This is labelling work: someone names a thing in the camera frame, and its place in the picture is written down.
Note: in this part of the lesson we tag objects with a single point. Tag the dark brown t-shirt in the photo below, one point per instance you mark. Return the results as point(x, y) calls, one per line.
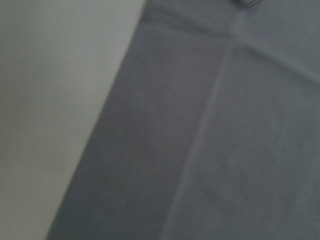
point(211, 130)

